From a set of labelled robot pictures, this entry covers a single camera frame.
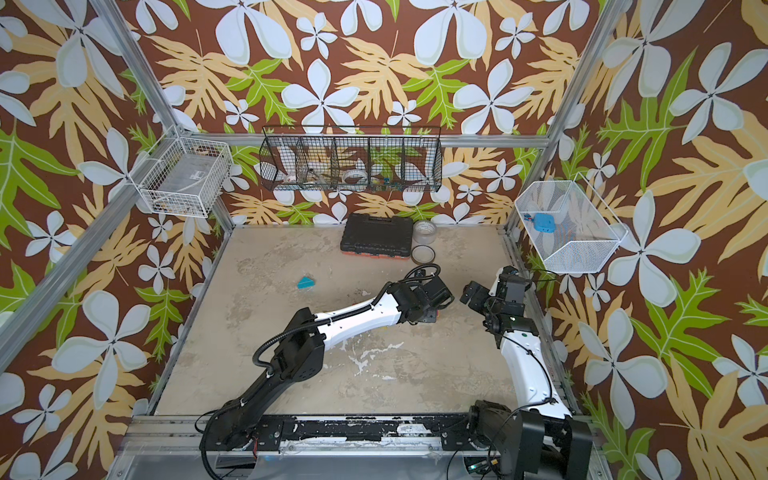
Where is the black tool case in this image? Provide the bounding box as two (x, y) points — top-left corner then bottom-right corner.
(340, 213), (414, 259)

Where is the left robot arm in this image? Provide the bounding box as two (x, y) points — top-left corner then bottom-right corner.
(199, 274), (454, 454)

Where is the clear glass jar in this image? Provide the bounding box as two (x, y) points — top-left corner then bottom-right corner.
(413, 220), (438, 245)

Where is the teal triangular block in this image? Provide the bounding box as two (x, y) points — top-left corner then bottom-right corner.
(297, 276), (315, 290)

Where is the black wire basket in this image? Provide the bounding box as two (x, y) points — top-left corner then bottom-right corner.
(256, 125), (444, 192)

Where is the white wire basket left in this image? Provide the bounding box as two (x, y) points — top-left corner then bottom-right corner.
(131, 127), (233, 218)

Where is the white tape roll in basket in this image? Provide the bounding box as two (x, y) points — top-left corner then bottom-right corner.
(341, 169), (368, 185)

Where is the blue object in basket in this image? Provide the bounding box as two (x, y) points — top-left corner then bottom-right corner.
(532, 213), (557, 234)

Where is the white mesh corner basket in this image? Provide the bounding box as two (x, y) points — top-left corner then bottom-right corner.
(515, 174), (628, 276)

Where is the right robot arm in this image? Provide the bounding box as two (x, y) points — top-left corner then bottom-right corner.
(461, 266), (593, 479)

